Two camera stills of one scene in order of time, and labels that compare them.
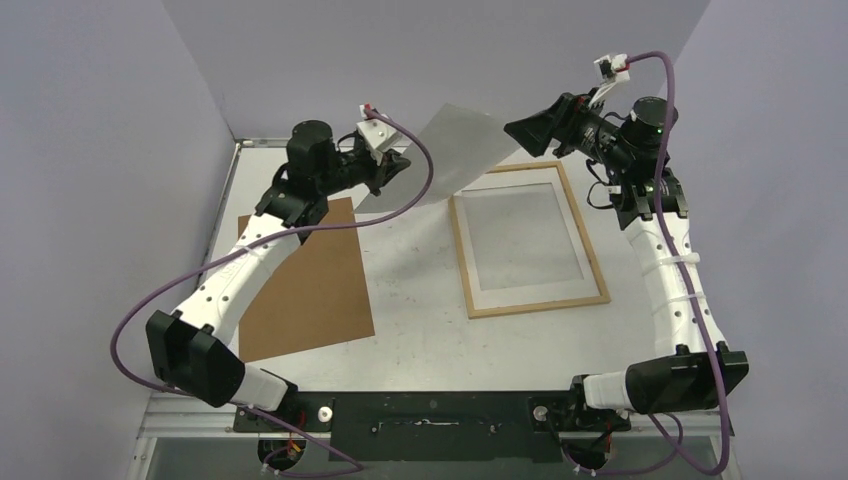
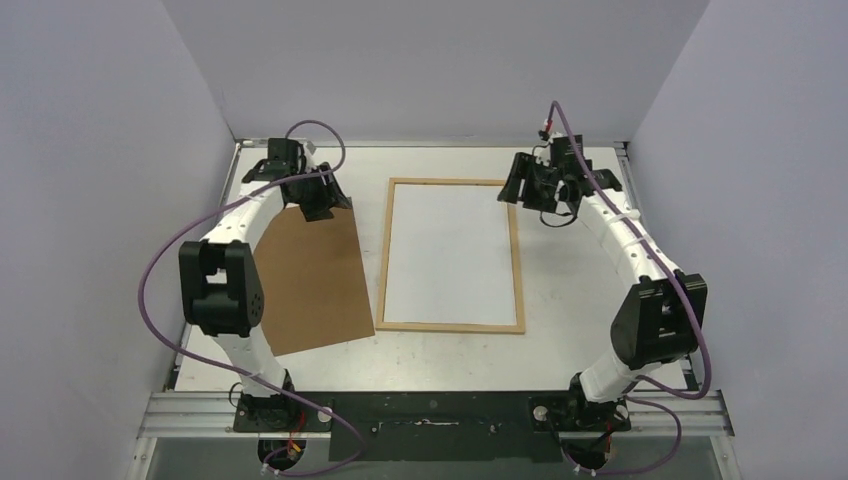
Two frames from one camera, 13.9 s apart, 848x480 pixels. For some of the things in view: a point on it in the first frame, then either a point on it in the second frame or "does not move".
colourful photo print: (463, 145) -> (450, 256)
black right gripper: (563, 122) -> (523, 183)
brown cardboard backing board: (317, 297) does not move
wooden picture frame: (466, 282) -> (397, 325)
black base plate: (439, 426) does not move
